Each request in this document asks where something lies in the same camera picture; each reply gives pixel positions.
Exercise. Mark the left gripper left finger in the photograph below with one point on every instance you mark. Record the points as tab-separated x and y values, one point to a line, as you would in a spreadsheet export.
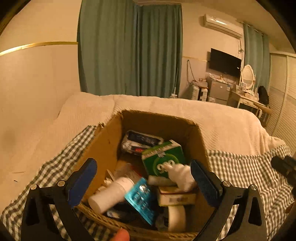
38	222

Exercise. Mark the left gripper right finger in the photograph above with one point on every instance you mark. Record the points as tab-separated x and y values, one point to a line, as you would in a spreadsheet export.
249	221

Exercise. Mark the white cylindrical bottle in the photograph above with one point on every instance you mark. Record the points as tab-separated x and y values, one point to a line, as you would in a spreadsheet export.
112	195

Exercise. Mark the white bunny figurine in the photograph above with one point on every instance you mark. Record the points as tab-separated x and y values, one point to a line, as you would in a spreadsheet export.
181	175

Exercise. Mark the teal blister card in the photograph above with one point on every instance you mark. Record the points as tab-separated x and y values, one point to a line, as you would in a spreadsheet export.
142	199

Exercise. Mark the green medicine box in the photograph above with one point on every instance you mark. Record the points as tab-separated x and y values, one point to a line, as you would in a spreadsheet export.
168	152

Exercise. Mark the white cream tube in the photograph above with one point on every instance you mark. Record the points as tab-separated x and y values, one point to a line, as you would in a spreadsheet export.
160	181

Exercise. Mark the blue white medicine pouch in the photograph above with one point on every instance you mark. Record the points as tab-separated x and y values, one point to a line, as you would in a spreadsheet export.
135	143

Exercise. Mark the checkered gingham cloth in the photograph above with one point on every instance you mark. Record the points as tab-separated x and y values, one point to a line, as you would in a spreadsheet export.
240	170

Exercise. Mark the white louvered wardrobe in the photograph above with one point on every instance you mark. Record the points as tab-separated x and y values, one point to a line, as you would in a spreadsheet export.
282	83

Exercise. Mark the cream bed blanket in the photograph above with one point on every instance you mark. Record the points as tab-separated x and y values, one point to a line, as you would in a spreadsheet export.
45	124

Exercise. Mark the vanity desk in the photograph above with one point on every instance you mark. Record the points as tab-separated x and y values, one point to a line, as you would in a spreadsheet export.
237	100

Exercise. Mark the white vanity mirror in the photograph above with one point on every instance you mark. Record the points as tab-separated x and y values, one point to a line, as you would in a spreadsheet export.
247	77

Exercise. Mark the grey mini fridge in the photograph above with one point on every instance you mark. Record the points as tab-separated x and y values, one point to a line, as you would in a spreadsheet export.
218	92

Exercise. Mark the cardboard box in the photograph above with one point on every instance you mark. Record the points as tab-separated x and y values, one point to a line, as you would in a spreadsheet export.
183	143

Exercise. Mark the teal curtain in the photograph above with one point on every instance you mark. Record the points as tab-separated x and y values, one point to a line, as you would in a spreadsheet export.
257	54
128	48

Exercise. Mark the black television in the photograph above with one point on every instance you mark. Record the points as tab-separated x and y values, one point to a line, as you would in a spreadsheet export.
224	63

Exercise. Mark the wall air conditioner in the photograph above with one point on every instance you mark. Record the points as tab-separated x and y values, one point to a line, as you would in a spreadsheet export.
223	26

